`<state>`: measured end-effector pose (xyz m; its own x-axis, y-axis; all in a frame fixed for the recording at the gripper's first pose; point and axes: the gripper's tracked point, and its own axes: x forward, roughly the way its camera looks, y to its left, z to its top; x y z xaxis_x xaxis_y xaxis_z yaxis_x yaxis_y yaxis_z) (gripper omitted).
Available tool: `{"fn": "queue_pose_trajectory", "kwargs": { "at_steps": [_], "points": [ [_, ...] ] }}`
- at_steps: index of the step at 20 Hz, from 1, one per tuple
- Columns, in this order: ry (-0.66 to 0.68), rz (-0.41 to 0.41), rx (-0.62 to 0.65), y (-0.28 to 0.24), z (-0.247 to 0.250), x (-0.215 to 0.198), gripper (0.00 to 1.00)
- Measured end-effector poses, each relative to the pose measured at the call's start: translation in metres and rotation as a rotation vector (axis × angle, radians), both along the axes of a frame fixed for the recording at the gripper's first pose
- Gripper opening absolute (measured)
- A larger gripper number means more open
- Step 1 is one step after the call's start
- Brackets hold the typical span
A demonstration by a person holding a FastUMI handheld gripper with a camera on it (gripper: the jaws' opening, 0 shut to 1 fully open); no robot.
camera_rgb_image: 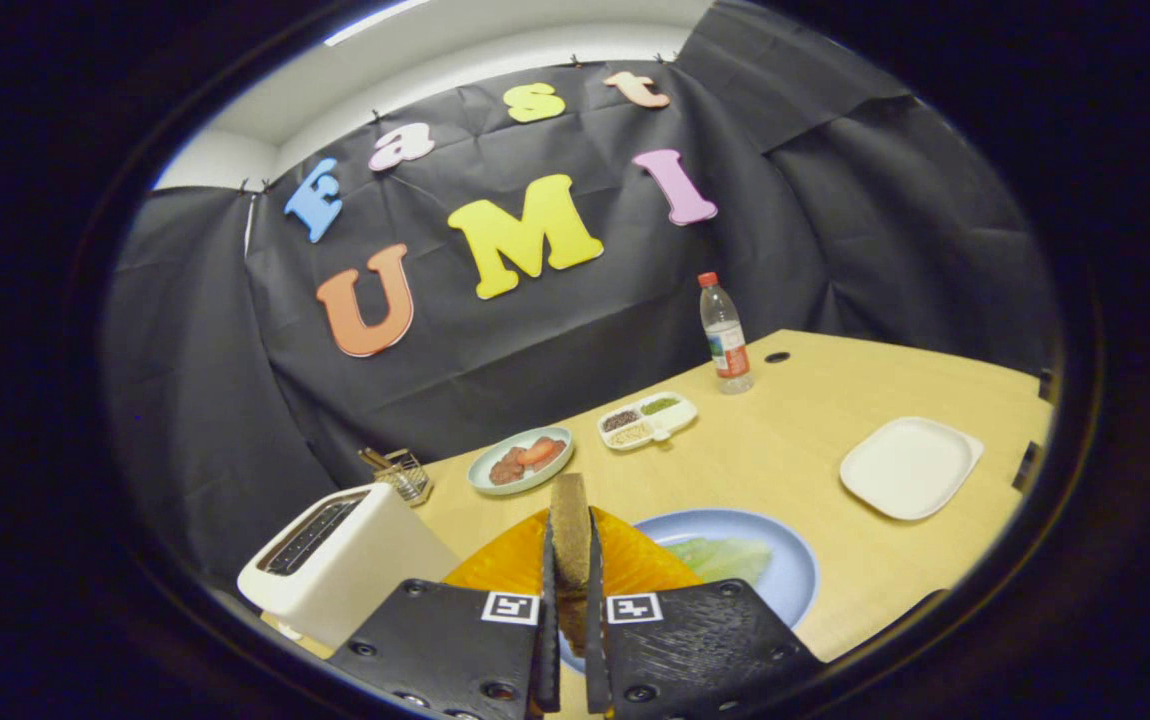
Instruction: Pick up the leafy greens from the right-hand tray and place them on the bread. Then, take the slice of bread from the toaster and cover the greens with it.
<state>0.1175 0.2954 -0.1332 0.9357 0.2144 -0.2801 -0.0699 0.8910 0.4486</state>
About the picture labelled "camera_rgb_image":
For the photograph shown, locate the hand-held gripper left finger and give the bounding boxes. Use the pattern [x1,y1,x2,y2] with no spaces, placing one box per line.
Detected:
[327,508,562,720]

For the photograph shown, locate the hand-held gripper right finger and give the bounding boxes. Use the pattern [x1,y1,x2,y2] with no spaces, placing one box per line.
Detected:
[585,508,824,719]

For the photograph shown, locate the brown bread slice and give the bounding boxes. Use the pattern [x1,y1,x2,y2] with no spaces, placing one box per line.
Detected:
[548,473,594,656]

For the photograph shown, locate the green lettuce leaf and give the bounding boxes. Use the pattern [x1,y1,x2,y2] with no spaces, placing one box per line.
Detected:
[670,537,774,586]

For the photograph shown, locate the small pale green plate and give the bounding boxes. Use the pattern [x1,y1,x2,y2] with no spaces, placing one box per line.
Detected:
[467,426,575,497]

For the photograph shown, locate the white toaster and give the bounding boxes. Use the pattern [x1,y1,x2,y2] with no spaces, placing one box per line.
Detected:
[237,482,461,649]

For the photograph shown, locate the round blue plate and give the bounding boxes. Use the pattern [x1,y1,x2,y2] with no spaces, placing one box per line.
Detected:
[560,508,820,673]

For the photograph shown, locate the white divided condiment tray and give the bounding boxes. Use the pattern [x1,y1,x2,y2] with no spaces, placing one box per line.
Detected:
[596,391,699,452]

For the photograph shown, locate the black backdrop cloth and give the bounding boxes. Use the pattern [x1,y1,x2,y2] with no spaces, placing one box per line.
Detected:
[100,0,1061,601]

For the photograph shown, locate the clear red-capped water bottle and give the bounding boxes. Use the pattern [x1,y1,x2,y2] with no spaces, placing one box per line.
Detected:
[698,271,754,395]

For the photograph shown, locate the white square plate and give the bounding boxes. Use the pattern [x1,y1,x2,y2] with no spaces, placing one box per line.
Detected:
[839,416,985,522]

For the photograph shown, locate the wire utensil basket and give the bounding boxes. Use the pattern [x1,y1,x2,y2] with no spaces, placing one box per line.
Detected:
[358,447,434,507]

